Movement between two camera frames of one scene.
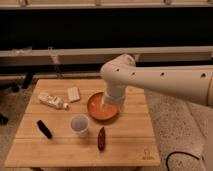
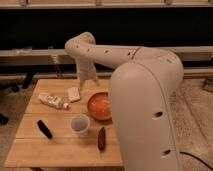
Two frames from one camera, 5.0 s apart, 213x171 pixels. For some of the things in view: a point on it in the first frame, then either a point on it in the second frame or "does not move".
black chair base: x=27 y=79 does not move
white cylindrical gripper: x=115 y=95 to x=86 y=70
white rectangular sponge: x=73 y=94 does not move
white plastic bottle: x=52 y=100 does not move
